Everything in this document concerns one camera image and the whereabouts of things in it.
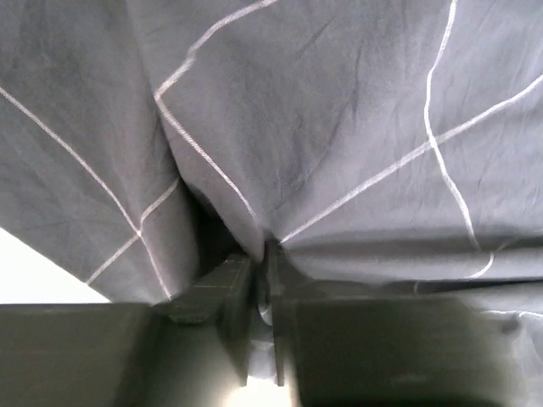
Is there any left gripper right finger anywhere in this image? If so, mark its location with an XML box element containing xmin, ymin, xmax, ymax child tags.
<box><xmin>265</xmin><ymin>241</ymin><xmax>327</xmax><ymax>387</ymax></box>

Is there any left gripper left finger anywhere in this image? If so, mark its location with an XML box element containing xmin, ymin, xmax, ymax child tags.
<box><xmin>150</xmin><ymin>254</ymin><xmax>253</xmax><ymax>386</ymax></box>

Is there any dark grey checked pillowcase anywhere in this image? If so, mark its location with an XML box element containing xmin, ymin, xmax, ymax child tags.
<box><xmin>1</xmin><ymin>1</ymin><xmax>542</xmax><ymax>390</ymax></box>

